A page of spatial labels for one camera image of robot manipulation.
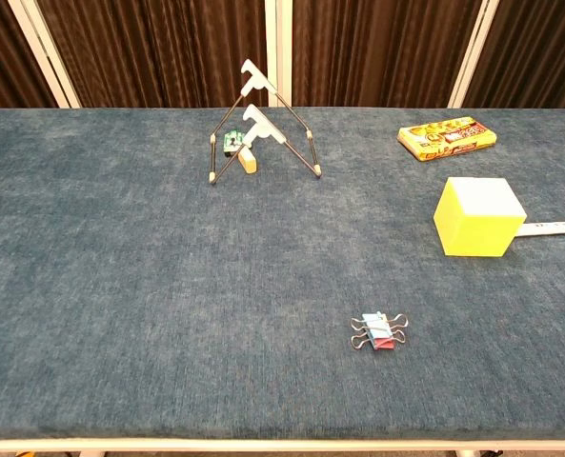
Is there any yellow cube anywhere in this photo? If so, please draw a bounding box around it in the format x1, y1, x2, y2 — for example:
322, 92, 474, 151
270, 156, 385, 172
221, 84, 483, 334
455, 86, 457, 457
433, 176, 529, 258

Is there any red and white marker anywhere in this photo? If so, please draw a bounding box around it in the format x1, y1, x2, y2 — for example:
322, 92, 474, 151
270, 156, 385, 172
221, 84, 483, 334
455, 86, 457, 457
515, 218, 565, 238

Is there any beige wooden block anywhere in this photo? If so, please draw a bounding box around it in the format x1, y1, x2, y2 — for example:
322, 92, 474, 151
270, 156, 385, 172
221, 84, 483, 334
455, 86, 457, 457
236, 146, 259, 175

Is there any small green eraser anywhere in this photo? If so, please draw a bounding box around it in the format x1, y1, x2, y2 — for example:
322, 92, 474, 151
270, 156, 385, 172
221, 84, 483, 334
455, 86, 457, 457
223, 129, 245, 156

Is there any blue table cloth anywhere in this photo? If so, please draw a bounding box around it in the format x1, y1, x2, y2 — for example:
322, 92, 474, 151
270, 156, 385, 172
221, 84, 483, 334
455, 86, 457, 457
0, 108, 565, 442

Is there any blue binder clip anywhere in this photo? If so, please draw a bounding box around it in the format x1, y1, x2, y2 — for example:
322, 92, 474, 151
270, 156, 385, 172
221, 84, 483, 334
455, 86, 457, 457
350, 311, 410, 342

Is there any pink binder clip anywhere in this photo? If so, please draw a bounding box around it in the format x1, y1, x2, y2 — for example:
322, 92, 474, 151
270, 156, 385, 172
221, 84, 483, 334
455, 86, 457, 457
350, 329, 407, 353

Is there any yellow snack box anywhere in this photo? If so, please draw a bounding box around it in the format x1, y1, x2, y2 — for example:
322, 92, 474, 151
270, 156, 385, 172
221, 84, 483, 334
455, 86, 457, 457
396, 116, 498, 164

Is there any dark brown curtain panel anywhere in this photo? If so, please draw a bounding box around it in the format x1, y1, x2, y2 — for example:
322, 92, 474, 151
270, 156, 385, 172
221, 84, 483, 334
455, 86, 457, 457
291, 0, 482, 109
37, 0, 270, 109
463, 0, 565, 115
0, 0, 58, 115

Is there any wire stand with white clips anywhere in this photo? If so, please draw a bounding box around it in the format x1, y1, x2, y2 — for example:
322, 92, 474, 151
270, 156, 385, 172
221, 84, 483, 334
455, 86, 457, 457
209, 58, 323, 186

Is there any white screen frame post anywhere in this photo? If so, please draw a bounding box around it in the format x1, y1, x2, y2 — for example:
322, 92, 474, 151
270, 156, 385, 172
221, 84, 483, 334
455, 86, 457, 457
264, 0, 294, 109
446, 0, 501, 109
7, 0, 82, 109

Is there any white table frame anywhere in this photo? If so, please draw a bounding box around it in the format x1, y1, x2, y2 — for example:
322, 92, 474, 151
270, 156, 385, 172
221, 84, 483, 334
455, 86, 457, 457
0, 436, 565, 457

